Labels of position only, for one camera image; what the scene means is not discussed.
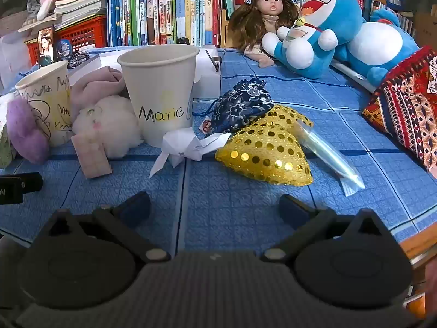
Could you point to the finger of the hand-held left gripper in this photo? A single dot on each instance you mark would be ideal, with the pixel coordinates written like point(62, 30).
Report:
point(29, 181)

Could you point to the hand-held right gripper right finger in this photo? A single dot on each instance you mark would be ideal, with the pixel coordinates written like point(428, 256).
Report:
point(293, 208)

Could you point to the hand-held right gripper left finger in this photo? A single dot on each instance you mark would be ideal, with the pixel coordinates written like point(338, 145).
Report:
point(136, 206)

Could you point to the pale green patterned cloth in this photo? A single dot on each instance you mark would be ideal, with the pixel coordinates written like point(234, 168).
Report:
point(5, 150)

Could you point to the purple plush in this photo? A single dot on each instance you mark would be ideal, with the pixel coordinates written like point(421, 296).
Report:
point(24, 133)

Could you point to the gold sequin heart pillow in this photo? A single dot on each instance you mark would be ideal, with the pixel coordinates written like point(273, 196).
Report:
point(266, 150)

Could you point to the pink tissue packet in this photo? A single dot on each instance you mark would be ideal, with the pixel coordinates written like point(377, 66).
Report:
point(90, 157)

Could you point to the white paper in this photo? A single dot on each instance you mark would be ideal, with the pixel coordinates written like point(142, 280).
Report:
point(184, 143)

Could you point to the white fluffy plush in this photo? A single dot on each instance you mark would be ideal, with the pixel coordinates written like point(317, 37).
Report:
point(112, 123)

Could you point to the pink cloth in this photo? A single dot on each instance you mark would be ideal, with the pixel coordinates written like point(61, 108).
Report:
point(92, 88)

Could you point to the blue floral pouch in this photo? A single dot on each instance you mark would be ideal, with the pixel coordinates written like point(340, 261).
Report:
point(239, 109)

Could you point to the blue checked mat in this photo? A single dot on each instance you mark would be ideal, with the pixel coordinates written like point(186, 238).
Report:
point(239, 211)

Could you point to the clear bag with tube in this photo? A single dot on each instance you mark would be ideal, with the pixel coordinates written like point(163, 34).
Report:
point(324, 150)

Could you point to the scribbled paper cup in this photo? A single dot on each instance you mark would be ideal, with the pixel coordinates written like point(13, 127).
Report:
point(51, 88)

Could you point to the white lettered paper cup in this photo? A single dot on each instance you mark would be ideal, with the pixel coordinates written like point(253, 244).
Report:
point(160, 85)

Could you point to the miniature black bicycle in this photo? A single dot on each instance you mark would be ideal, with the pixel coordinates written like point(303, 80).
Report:
point(76, 59)

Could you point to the blue round card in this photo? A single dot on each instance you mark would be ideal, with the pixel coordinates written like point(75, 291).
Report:
point(63, 47)

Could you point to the white plastic rod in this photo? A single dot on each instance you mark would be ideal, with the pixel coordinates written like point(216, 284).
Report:
point(351, 75)

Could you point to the red plastic crate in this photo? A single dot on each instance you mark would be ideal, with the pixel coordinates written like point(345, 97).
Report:
point(85, 32)

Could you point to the black binder clip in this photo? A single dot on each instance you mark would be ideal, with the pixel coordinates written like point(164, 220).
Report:
point(215, 63)

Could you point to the small black box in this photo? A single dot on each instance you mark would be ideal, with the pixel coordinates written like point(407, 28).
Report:
point(183, 41)

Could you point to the grey cloth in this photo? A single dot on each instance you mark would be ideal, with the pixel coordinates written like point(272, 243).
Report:
point(34, 6)

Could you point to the large blue plush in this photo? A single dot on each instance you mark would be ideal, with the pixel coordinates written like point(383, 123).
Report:
point(375, 44)

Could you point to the stack of flat-lying books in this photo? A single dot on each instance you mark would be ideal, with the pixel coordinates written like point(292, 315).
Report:
point(82, 0)

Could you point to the blue cat plush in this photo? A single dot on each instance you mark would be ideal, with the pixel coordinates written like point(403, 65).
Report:
point(324, 17)

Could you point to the wooden book stand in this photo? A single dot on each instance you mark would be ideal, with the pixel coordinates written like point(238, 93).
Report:
point(224, 27)

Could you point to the brown-haired doll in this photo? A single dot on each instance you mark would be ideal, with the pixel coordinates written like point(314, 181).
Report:
point(269, 3)

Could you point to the brown cardboard box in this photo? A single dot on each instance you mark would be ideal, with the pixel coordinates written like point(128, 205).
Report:
point(426, 27)

